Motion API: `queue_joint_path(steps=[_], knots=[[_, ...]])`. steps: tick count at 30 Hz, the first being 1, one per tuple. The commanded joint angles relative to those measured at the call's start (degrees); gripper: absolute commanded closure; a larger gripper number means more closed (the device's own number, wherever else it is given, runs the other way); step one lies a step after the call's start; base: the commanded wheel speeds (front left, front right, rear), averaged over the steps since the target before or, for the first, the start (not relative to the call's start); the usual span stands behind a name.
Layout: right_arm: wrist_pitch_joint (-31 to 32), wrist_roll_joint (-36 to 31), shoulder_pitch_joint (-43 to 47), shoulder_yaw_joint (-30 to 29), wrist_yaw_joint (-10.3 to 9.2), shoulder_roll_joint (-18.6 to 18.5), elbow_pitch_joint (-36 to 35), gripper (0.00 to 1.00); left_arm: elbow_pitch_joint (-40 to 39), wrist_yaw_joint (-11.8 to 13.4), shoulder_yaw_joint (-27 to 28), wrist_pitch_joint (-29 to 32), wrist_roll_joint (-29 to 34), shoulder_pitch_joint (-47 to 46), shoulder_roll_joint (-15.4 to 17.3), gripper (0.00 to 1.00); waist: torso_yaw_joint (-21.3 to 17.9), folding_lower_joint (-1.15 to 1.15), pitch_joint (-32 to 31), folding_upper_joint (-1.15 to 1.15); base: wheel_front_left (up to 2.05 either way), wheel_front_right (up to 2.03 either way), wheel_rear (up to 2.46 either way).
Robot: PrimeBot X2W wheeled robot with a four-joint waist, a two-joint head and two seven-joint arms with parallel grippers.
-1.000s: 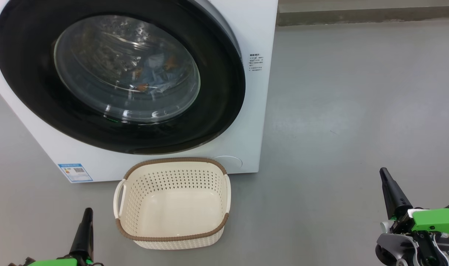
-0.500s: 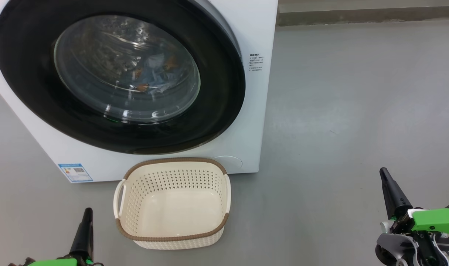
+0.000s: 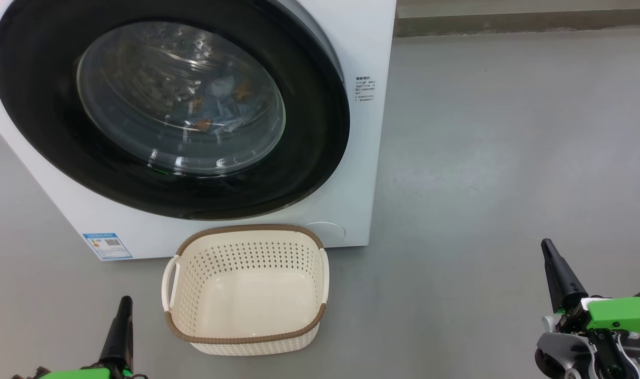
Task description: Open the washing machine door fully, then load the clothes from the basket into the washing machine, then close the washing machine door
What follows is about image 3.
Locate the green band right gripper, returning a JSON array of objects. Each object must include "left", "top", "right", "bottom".
[{"left": 541, "top": 238, "right": 640, "bottom": 343}]

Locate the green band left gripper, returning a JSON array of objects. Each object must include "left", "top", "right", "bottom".
[{"left": 35, "top": 296, "right": 141, "bottom": 379}]

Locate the black ring glass washer door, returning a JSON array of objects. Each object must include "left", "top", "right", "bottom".
[{"left": 0, "top": 0, "right": 351, "bottom": 221}]

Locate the cream perforated laundry basket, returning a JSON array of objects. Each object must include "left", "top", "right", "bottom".
[{"left": 161, "top": 224, "right": 330, "bottom": 357}]

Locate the white front-load washing machine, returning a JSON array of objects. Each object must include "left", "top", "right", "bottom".
[{"left": 0, "top": 0, "right": 398, "bottom": 261}]

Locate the blue energy label sticker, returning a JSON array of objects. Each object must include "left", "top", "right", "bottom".
[{"left": 82, "top": 232, "right": 133, "bottom": 261}]

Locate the round drain filter cover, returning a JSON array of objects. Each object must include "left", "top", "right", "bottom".
[{"left": 303, "top": 222, "right": 347, "bottom": 247}]

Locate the small printed text sticker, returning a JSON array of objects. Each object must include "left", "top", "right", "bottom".
[{"left": 355, "top": 75, "right": 377, "bottom": 102}]

